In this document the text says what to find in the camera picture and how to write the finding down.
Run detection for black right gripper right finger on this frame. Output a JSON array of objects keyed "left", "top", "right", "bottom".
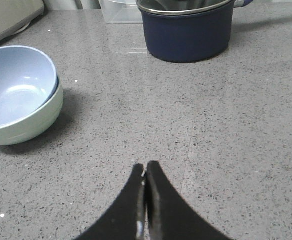
[{"left": 146, "top": 161, "right": 229, "bottom": 240}]

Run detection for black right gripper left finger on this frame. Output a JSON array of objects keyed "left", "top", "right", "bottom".
[{"left": 77, "top": 163, "right": 145, "bottom": 240}]

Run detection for light green bowl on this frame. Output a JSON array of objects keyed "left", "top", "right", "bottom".
[{"left": 0, "top": 83, "right": 63, "bottom": 146}]

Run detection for light blue bowl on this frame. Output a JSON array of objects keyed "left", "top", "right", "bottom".
[{"left": 0, "top": 45, "right": 58, "bottom": 126}]

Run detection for dark blue saucepan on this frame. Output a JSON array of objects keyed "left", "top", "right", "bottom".
[{"left": 137, "top": 0, "right": 250, "bottom": 63}]

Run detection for clear plastic container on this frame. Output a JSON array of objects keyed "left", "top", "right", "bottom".
[{"left": 99, "top": 0, "right": 142, "bottom": 24}]

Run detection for glass lid with blue knob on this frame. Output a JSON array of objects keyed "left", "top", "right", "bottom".
[{"left": 136, "top": 0, "right": 232, "bottom": 14}]

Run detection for grey curtain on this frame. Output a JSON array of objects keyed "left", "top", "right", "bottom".
[{"left": 43, "top": 0, "right": 101, "bottom": 11}]

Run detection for white appliance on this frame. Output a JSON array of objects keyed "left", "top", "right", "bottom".
[{"left": 0, "top": 0, "right": 44, "bottom": 41}]

